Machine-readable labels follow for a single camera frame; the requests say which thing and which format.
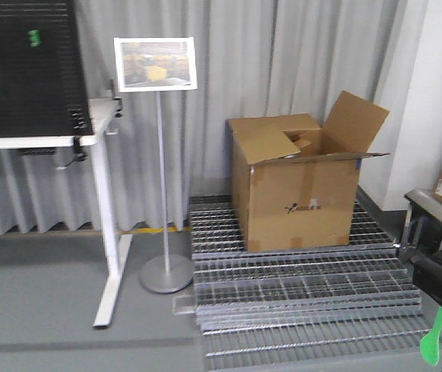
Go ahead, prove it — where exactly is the green plastic spoon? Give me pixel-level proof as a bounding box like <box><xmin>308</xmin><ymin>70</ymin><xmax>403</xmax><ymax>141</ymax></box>
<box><xmin>420</xmin><ymin>306</ymin><xmax>442</xmax><ymax>366</ymax></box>

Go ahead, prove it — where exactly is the steel floor grating stack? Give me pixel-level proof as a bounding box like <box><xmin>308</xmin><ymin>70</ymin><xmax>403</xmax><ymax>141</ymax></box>
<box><xmin>187</xmin><ymin>195</ymin><xmax>429</xmax><ymax>371</ymax></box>

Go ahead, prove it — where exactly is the large open cardboard box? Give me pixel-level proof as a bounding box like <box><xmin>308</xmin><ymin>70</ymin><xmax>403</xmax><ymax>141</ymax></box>
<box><xmin>228</xmin><ymin>91</ymin><xmax>388</xmax><ymax>252</ymax></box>

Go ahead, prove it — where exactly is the sign stand with picture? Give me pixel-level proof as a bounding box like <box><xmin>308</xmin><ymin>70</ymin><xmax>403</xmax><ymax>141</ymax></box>
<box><xmin>113</xmin><ymin>37</ymin><xmax>198</xmax><ymax>294</ymax></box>

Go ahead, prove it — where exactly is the white standing desk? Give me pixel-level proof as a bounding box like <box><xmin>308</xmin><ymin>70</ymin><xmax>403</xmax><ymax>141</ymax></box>
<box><xmin>0</xmin><ymin>98</ymin><xmax>133</xmax><ymax>329</ymax></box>

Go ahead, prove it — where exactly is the black slatted panel board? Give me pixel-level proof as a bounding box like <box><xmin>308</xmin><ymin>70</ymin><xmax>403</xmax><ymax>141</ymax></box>
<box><xmin>0</xmin><ymin>1</ymin><xmax>93</xmax><ymax>138</ymax></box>

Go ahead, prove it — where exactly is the green clip on panel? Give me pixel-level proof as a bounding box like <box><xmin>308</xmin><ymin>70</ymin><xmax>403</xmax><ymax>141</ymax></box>
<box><xmin>28</xmin><ymin>29</ymin><xmax>42</xmax><ymax>47</ymax></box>

